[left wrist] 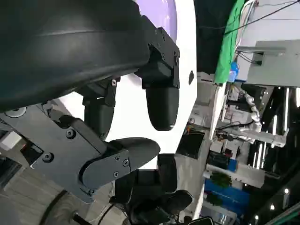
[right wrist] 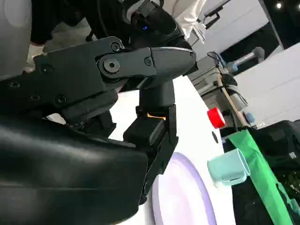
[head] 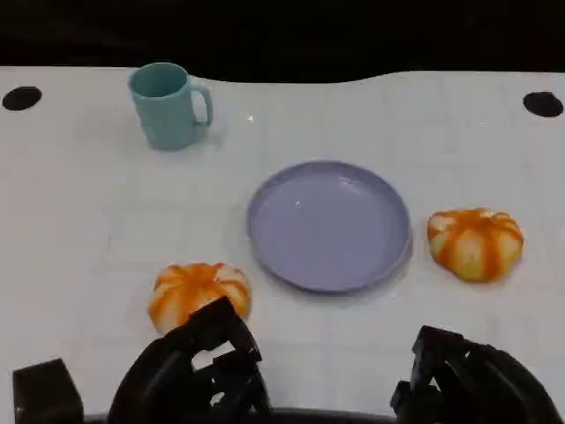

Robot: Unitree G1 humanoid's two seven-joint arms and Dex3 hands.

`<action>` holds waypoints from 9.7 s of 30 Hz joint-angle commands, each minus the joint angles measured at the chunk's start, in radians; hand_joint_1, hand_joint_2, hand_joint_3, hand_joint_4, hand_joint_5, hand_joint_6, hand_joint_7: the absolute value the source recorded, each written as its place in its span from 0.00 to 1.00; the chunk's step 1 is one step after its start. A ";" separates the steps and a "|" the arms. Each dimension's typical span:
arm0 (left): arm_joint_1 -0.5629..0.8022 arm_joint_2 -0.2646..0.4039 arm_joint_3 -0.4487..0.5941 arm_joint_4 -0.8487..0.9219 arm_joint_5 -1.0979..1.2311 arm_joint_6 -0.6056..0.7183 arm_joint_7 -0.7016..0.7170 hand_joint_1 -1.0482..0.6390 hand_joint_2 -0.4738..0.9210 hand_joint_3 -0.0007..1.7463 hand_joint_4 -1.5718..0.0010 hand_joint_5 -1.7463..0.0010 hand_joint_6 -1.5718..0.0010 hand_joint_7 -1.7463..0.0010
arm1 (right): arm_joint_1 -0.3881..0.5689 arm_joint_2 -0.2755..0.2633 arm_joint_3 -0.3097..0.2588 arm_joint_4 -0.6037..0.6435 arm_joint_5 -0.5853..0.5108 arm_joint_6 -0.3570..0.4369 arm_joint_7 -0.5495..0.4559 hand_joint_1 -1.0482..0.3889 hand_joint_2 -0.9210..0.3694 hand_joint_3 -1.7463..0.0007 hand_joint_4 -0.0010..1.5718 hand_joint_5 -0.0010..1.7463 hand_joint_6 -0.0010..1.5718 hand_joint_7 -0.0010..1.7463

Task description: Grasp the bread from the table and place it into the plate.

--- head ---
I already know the orange white toy bread roll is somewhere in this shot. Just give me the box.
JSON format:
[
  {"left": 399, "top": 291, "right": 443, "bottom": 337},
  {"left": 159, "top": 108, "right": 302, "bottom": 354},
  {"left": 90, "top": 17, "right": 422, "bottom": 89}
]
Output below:
[
  {"left": 426, "top": 207, "right": 526, "bottom": 284},
  {"left": 147, "top": 261, "right": 252, "bottom": 335}
]

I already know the black table cable hole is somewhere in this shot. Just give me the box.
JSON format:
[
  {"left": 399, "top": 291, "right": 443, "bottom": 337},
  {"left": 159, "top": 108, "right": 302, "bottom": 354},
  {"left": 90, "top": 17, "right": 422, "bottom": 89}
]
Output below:
[
  {"left": 522, "top": 91, "right": 565, "bottom": 118},
  {"left": 1, "top": 86, "right": 43, "bottom": 112}
]

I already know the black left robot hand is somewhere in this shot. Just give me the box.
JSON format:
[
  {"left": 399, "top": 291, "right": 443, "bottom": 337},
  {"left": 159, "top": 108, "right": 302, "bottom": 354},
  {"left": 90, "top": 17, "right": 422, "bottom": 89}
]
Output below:
[{"left": 107, "top": 295, "right": 274, "bottom": 424}]

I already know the pale green mug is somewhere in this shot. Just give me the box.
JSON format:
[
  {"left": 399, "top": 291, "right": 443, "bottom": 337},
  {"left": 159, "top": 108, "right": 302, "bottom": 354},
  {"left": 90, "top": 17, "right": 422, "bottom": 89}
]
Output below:
[{"left": 127, "top": 62, "right": 215, "bottom": 152}]

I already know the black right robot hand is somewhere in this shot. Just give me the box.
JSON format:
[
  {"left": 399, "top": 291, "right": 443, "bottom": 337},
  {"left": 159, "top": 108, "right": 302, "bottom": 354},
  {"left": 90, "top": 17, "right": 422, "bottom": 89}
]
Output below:
[{"left": 389, "top": 325, "right": 558, "bottom": 424}]

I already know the lilac plate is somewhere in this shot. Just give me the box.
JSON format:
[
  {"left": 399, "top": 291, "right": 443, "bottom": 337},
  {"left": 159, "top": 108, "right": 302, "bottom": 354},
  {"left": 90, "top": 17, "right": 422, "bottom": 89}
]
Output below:
[{"left": 245, "top": 160, "right": 414, "bottom": 295}]

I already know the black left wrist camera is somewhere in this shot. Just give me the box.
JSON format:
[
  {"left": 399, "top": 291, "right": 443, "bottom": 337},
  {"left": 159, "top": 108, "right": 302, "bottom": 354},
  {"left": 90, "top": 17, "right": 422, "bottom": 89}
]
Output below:
[{"left": 11, "top": 357, "right": 85, "bottom": 424}]

